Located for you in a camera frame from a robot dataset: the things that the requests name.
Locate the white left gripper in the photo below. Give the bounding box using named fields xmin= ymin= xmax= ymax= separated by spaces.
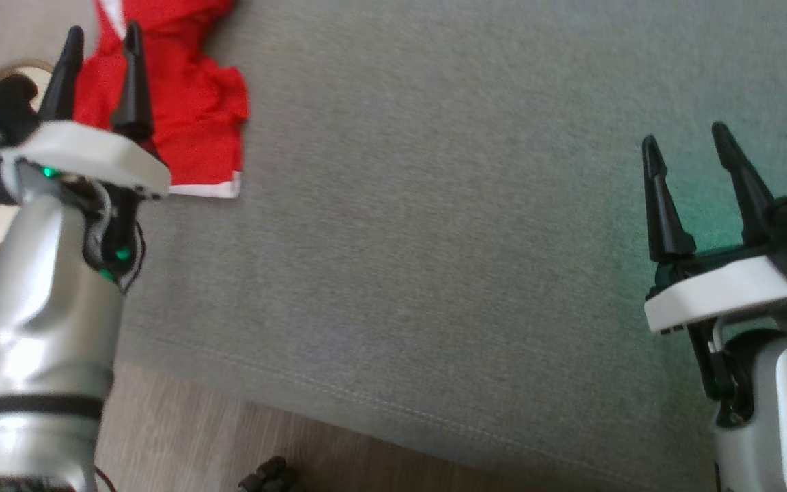
xmin=0 ymin=20 xmax=172 ymax=284

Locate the grey fabric sofa seat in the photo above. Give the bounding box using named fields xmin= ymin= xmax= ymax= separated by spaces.
xmin=0 ymin=0 xmax=787 ymax=492

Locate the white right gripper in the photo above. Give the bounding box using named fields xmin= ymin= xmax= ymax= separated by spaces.
xmin=641 ymin=121 xmax=787 ymax=400

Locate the red mesh garment white hem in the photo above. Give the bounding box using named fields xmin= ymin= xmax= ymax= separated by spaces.
xmin=72 ymin=0 xmax=251 ymax=200

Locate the thin black gripper wire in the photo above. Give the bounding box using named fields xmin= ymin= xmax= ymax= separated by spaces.
xmin=119 ymin=219 xmax=148 ymax=296

